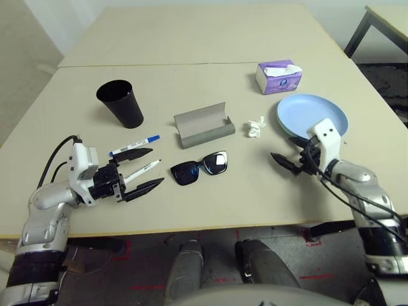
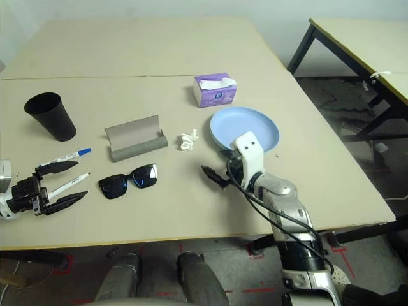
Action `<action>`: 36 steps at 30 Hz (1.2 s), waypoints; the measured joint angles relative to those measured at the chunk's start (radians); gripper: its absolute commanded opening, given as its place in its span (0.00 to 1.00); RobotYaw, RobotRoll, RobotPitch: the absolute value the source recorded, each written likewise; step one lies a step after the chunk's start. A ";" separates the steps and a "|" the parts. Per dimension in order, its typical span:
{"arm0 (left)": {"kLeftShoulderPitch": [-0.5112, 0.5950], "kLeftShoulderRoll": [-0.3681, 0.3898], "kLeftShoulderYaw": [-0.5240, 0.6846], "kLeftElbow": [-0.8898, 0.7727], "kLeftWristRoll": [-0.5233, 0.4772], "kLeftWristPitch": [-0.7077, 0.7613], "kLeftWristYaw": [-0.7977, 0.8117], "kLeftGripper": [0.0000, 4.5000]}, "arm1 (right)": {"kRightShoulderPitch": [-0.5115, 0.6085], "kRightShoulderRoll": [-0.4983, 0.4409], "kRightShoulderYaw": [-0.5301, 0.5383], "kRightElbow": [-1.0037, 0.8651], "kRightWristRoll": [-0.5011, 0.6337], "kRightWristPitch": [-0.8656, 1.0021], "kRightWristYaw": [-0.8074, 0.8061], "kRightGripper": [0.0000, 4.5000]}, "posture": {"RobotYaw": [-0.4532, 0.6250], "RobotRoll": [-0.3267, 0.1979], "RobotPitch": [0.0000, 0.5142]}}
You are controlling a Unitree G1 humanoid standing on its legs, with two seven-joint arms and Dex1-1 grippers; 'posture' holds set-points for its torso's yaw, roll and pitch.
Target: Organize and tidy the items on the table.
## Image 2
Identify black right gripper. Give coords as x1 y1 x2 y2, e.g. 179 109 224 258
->
200 149 246 189

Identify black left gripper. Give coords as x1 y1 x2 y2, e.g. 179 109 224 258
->
11 161 89 217

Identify white marker blue cap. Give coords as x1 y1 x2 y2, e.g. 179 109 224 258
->
38 147 93 168

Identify white tissue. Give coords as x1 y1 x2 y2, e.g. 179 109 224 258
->
177 128 200 151

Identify blue plate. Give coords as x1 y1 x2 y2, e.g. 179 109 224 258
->
209 106 282 153

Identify black sunglasses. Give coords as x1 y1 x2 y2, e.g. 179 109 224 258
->
98 163 159 201

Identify grey glasses case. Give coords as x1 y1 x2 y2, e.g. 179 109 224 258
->
104 115 169 163

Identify white marker black tip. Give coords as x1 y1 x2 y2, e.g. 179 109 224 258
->
47 172 91 198

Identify black plastic cup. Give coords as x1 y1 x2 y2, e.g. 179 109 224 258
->
24 92 78 143

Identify purple tissue box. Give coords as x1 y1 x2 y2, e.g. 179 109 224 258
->
193 73 238 108

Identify black table leg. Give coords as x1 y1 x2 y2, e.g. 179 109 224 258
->
0 250 69 272
330 216 408 245
247 235 278 258

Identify grey robot left leg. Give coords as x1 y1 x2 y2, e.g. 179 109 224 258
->
95 253 141 302

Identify grey robot leg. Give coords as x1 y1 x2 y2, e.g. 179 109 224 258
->
177 252 230 306
95 253 141 302

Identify wooden plank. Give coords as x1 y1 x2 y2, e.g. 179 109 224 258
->
0 273 26 288

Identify grey robot right leg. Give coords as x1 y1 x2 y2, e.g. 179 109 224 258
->
177 252 230 306

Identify pale robot torso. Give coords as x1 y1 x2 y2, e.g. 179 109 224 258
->
82 297 189 306

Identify white perforated clog shoe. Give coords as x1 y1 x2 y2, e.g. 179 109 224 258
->
331 266 350 289

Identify beige side table black legs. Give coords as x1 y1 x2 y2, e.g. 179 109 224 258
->
286 17 408 143

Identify dark trouser leg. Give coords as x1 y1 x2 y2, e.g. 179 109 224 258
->
342 283 408 306

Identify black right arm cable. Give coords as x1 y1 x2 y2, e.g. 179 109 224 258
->
226 159 335 278

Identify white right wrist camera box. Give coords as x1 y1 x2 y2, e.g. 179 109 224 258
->
229 131 266 189

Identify white strap on side table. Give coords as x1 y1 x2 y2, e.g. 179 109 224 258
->
361 70 393 92

